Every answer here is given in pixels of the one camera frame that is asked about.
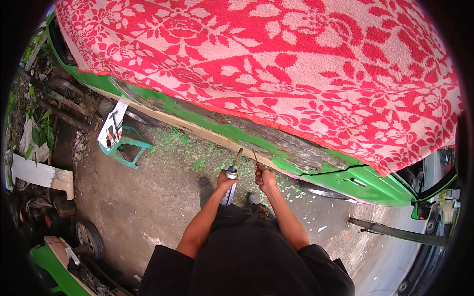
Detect white tray of tools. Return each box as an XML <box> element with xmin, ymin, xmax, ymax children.
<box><xmin>97</xmin><ymin>100</ymin><xmax>129</xmax><ymax>150</ymax></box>

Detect detached green car door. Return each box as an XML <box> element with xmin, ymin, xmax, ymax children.
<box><xmin>30</xmin><ymin>236</ymin><xmax>98</xmax><ymax>296</ymax></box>

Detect person's body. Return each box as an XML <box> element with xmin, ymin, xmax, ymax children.
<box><xmin>137</xmin><ymin>203</ymin><xmax>356</xmax><ymax>296</ymax></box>

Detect grey metal bar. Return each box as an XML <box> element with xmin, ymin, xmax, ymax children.
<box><xmin>348</xmin><ymin>217</ymin><xmax>450</xmax><ymax>248</ymax></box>

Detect person's right hand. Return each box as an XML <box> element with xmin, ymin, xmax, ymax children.
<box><xmin>254</xmin><ymin>163</ymin><xmax>278</xmax><ymax>194</ymax></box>

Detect gas blow torch canister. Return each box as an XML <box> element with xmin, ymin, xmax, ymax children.
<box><xmin>220</xmin><ymin>148</ymin><xmax>244</xmax><ymax>206</ymax></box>

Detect black car wheel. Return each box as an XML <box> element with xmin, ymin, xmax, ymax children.
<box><xmin>75</xmin><ymin>221</ymin><xmax>106</xmax><ymax>260</ymax></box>

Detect teal plastic stool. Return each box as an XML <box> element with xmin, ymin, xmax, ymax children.
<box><xmin>99</xmin><ymin>125</ymin><xmax>154</xmax><ymax>170</ymax></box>

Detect person's left hand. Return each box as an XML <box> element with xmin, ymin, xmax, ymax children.
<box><xmin>216</xmin><ymin>169</ymin><xmax>240</xmax><ymax>193</ymax></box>

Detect red floral patterned blanket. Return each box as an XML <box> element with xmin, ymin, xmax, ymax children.
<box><xmin>54</xmin><ymin>0</ymin><xmax>463</xmax><ymax>177</ymax></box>

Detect person's legs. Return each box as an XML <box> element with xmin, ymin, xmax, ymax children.
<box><xmin>198</xmin><ymin>176</ymin><xmax>261</xmax><ymax>220</ymax></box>

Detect dark parked vehicle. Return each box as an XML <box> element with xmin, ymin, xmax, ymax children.
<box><xmin>396</xmin><ymin>207</ymin><xmax>460</xmax><ymax>296</ymax></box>

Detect green car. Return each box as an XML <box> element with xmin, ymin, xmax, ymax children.
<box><xmin>45</xmin><ymin>7</ymin><xmax>461</xmax><ymax>221</ymax></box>

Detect heap of scrap and plants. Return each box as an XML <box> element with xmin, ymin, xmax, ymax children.
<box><xmin>5</xmin><ymin>33</ymin><xmax>100</xmax><ymax>163</ymax></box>

